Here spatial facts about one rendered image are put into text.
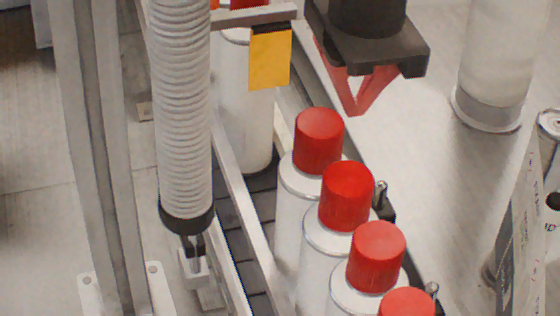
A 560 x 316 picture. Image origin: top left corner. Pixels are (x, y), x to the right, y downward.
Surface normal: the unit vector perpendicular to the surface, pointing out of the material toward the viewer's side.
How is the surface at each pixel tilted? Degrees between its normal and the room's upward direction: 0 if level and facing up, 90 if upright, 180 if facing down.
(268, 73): 90
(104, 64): 90
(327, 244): 45
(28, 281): 0
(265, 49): 90
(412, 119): 0
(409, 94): 0
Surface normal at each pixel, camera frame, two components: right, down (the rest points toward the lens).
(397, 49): 0.05, -0.70
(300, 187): -0.25, -0.06
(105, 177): 0.29, 0.68
